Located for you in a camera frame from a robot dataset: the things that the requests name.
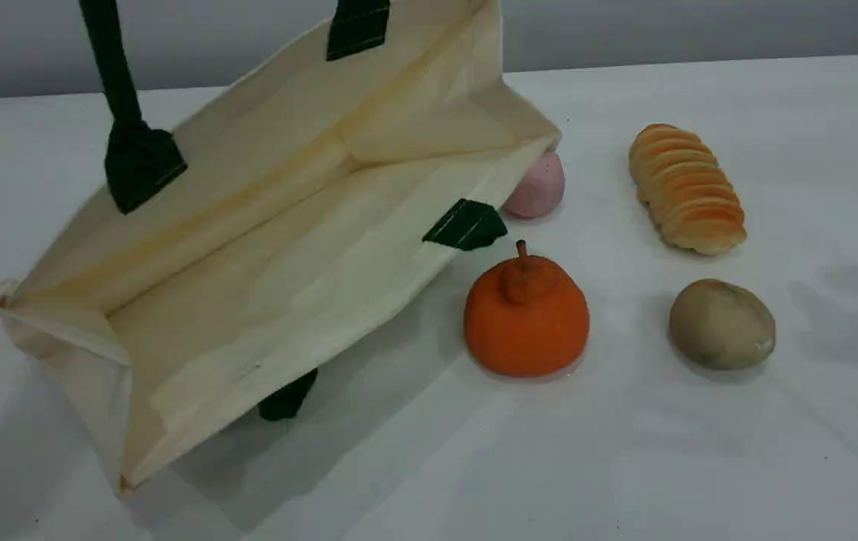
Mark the brown potato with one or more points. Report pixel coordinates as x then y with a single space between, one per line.
722 324

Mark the ridged golden bread loaf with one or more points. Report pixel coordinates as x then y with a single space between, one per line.
688 191

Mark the pink peach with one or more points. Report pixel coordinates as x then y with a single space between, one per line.
542 191

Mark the orange pumpkin toy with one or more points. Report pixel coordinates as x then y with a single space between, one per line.
527 330

